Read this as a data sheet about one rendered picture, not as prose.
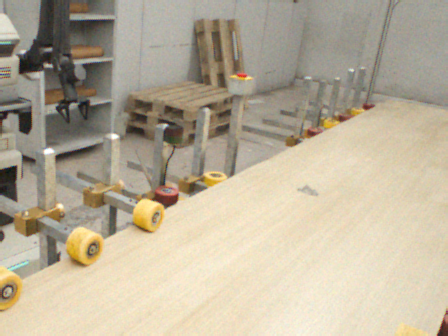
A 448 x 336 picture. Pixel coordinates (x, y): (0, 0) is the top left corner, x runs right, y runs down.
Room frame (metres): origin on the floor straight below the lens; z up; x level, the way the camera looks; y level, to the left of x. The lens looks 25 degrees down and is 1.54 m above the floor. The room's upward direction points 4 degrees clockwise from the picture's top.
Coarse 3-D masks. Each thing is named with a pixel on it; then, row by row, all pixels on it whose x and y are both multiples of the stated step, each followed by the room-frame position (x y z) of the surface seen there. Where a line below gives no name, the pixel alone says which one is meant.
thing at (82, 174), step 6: (78, 174) 1.75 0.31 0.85; (84, 174) 1.73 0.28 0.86; (90, 174) 1.73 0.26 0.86; (84, 180) 1.73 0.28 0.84; (90, 180) 1.71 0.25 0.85; (96, 180) 1.69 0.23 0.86; (126, 186) 1.64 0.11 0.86; (126, 192) 1.60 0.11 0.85; (132, 192) 1.59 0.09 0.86; (138, 192) 1.59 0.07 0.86; (132, 198) 1.59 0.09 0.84; (162, 204) 1.51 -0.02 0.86; (168, 204) 1.51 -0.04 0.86
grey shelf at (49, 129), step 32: (32, 0) 3.99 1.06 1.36; (96, 0) 4.81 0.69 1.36; (32, 32) 3.99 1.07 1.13; (96, 32) 4.81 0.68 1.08; (96, 64) 4.80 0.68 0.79; (32, 96) 4.00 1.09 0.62; (96, 96) 4.66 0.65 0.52; (32, 128) 4.01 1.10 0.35; (64, 128) 4.72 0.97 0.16; (96, 128) 4.79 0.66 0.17
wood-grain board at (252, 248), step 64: (384, 128) 2.69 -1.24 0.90; (256, 192) 1.58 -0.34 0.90; (320, 192) 1.63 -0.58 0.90; (384, 192) 1.68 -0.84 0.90; (128, 256) 1.08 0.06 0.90; (192, 256) 1.11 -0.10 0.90; (256, 256) 1.13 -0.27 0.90; (320, 256) 1.16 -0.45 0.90; (384, 256) 1.18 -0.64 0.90; (0, 320) 0.79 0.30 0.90; (64, 320) 0.80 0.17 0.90; (128, 320) 0.82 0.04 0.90; (192, 320) 0.84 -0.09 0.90; (256, 320) 0.85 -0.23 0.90; (320, 320) 0.87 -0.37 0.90; (384, 320) 0.88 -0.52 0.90
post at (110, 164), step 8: (104, 136) 1.38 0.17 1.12; (112, 136) 1.38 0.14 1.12; (104, 144) 1.38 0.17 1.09; (112, 144) 1.37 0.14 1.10; (104, 152) 1.38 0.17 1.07; (112, 152) 1.37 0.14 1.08; (104, 160) 1.38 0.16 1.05; (112, 160) 1.37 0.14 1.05; (104, 168) 1.38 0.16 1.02; (112, 168) 1.37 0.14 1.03; (104, 176) 1.38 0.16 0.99; (112, 176) 1.37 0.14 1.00; (112, 184) 1.37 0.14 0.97; (104, 208) 1.38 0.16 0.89; (112, 208) 1.38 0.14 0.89; (104, 216) 1.38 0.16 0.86; (112, 216) 1.38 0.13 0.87; (104, 224) 1.38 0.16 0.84; (112, 224) 1.38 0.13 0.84; (104, 232) 1.38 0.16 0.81; (112, 232) 1.38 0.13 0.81
